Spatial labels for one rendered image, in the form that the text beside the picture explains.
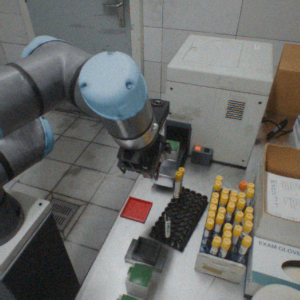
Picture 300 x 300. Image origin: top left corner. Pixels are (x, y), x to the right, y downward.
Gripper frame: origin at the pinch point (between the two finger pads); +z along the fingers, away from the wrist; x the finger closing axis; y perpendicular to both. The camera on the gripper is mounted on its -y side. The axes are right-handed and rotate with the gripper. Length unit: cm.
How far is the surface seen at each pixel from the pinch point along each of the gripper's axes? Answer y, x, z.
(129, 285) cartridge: 27.5, 2.2, -1.7
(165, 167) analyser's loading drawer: -3.2, -0.2, 16.5
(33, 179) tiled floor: -2, -113, 121
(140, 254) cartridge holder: 21.6, 1.5, 5.3
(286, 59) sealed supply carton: -62, 32, 34
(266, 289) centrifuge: 20.8, 26.3, -5.6
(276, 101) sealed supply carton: -46, 32, 40
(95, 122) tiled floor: -72, -102, 161
